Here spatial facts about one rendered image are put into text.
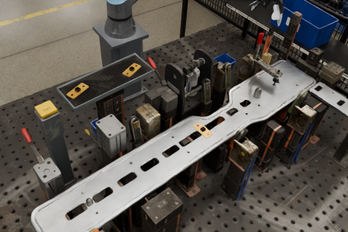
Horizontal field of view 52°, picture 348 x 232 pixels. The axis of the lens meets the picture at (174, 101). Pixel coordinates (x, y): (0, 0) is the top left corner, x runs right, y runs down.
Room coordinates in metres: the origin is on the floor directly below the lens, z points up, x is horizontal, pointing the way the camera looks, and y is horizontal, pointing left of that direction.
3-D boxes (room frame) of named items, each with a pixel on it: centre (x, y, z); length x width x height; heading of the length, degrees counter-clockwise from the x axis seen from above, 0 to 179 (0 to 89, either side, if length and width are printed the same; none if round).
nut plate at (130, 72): (1.11, 0.18, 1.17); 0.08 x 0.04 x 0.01; 152
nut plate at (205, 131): (0.96, -0.13, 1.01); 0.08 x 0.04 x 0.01; 44
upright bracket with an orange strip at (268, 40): (1.46, -0.43, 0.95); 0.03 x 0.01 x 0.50; 133
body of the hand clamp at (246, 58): (1.40, -0.35, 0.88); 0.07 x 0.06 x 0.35; 43
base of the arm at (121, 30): (1.48, 0.29, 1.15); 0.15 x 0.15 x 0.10
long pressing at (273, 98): (0.94, -0.12, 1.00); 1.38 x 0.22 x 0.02; 133
